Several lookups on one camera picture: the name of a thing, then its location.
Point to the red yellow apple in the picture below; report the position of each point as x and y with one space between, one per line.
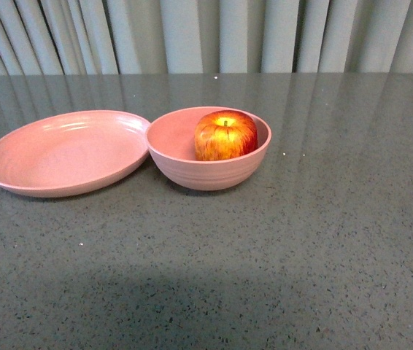
225 134

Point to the pink bowl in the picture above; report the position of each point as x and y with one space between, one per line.
170 140

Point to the pink plate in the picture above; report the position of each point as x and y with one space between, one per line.
73 153

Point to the white pleated curtain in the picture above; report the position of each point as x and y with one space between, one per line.
150 37

